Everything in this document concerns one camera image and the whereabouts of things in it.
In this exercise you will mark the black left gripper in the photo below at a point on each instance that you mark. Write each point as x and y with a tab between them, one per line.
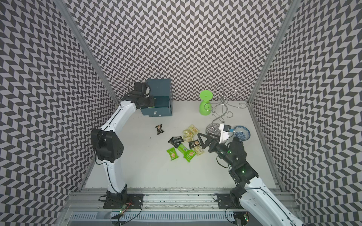
152	102

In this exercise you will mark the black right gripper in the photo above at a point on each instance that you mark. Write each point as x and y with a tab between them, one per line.
214	142

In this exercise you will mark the dark teal drawer box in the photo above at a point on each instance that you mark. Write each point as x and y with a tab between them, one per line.
161	90

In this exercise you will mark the green cookie packet long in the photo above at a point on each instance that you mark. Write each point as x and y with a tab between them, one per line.
182	149

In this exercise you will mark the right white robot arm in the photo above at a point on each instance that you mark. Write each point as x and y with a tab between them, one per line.
250	191

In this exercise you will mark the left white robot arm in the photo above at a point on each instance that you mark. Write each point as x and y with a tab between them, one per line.
107	143

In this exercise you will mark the pale yellow cookie packet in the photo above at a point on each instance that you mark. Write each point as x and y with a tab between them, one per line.
198	150

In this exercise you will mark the black cookie packet centre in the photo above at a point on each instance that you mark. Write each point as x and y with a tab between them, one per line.
193	144

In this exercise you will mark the yellow cookie packet top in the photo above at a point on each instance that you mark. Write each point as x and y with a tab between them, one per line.
193	130

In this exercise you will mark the yellow cookie packet middle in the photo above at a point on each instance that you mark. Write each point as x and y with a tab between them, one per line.
187	135

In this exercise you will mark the black cookie packet barcode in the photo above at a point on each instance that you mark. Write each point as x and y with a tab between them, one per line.
176	141

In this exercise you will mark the lone black cookie packet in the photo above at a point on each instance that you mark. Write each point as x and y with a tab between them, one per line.
159	129

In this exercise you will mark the green plastic goblet cup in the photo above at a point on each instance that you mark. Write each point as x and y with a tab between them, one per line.
205	103

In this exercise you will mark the blue floral ceramic bowl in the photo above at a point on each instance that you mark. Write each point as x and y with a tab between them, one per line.
242	133

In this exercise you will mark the chrome wire hook stand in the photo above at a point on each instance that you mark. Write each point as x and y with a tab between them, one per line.
220	110

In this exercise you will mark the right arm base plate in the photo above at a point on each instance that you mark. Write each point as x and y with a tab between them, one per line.
227	201

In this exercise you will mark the aluminium front rail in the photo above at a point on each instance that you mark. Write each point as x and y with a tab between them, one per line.
160	206

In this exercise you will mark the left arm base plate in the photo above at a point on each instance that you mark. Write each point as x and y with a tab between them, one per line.
115	201

